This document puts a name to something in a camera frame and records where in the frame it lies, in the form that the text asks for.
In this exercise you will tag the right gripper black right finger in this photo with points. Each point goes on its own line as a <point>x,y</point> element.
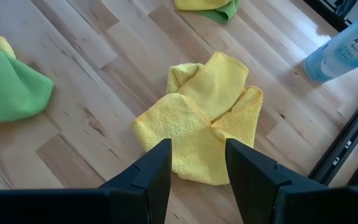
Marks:
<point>259,193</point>

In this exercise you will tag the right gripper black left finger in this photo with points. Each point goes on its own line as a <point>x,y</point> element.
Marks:
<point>141,193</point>

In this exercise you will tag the green microfiber towel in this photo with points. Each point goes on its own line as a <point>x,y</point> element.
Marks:
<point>11,87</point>
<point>225,14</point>

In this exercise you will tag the light blue air mist bottle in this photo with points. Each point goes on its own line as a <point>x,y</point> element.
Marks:
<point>340,53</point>

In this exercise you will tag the black aluminium table frame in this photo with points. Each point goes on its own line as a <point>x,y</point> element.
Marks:
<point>343,149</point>

